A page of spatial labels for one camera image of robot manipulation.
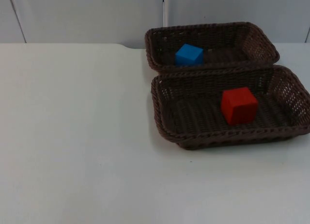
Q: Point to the blue cube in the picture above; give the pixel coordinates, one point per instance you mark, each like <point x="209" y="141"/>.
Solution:
<point x="189" y="54"/>

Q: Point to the red cube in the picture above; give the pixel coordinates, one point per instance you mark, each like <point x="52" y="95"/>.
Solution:
<point x="238" y="105"/>

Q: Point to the dark brown wicker basket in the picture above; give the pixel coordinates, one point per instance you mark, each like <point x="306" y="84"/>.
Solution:
<point x="225" y="44"/>
<point x="230" y="110"/>

